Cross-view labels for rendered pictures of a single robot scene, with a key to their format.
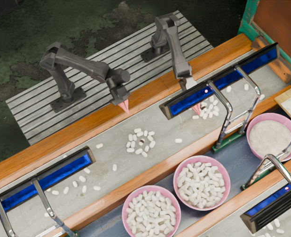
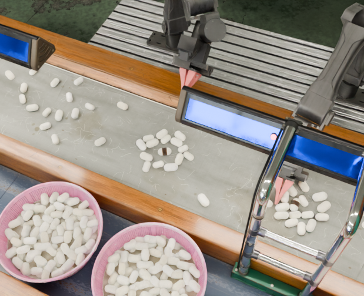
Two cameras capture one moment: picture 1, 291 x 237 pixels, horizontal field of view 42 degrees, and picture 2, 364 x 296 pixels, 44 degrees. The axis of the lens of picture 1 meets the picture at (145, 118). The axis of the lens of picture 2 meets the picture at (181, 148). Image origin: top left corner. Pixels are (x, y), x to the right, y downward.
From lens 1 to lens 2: 1.00 m
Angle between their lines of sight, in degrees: 29
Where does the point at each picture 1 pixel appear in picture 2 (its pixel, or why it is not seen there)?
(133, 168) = (114, 166)
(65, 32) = (310, 33)
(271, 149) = not seen: outside the picture
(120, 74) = (206, 17)
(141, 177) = (102, 182)
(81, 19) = not seen: hidden behind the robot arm
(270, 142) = not seen: outside the picture
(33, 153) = (62, 45)
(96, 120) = (157, 78)
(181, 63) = (320, 96)
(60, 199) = (17, 110)
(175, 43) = (339, 56)
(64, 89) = (166, 12)
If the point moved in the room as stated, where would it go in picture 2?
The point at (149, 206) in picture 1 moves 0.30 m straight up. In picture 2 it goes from (66, 223) to (31, 160)
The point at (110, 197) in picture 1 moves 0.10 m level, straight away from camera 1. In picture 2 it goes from (46, 161) to (72, 136)
